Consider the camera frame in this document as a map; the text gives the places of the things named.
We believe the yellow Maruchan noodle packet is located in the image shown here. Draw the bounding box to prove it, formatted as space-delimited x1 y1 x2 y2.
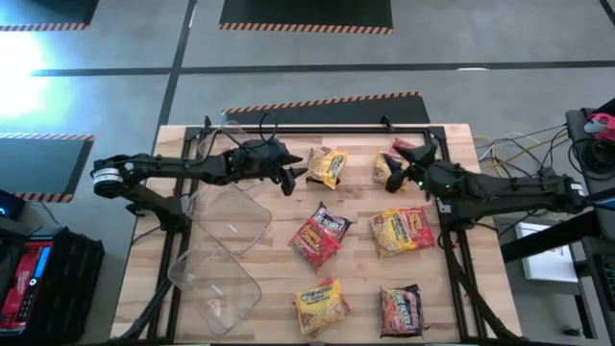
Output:
293 281 352 338
306 146 350 190
368 209 417 260
372 149 409 191

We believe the black cable sleeve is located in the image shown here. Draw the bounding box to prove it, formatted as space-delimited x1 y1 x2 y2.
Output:
439 225 518 343
112 276 174 343

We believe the red black equipment unit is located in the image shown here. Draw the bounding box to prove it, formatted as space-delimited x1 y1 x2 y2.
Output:
0 235 54 333

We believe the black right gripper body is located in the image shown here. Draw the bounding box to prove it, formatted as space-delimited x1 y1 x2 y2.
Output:
407 161 475 203

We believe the dark device with blue light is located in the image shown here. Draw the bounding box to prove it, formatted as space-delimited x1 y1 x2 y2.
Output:
0 189 26 222

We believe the yellow cable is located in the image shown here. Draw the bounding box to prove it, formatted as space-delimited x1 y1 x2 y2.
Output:
480 133 569 167

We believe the black aluminium table frame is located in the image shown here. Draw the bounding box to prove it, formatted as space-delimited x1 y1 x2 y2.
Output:
143 125 486 343

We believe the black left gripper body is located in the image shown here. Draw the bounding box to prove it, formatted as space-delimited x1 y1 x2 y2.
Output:
229 137 292 186

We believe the clear plastic bin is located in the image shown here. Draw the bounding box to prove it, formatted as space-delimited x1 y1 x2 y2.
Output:
184 182 274 257
166 237 263 336
195 119 270 193

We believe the grey side desk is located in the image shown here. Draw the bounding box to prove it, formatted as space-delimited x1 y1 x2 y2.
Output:
564 98 615 193

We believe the black metal crossbar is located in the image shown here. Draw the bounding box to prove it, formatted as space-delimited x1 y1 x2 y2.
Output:
499 210 602 263

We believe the black ribbed crate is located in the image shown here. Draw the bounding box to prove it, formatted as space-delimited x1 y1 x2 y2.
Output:
47 228 106 345

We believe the coiled black cable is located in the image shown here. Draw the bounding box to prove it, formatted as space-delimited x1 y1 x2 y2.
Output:
569 136 615 174

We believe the black floor mat striped edge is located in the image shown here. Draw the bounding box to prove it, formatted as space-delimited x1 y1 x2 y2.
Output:
220 90 432 127
0 0 100 33
0 133 96 204
218 0 395 36

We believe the white cable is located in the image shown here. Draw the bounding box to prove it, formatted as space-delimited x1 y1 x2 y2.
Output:
473 132 529 162

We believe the dark side desk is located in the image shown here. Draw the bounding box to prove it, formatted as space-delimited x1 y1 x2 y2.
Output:
574 237 615 340

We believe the thin black cable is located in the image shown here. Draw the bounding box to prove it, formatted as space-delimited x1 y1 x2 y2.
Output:
480 124 569 160

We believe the pink red handheld tool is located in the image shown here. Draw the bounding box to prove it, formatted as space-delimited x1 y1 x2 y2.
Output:
583 112 615 143

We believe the white box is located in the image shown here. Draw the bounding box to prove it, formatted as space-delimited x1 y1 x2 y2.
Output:
513 220 580 284

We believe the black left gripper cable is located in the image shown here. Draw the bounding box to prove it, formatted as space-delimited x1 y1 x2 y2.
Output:
258 111 281 145

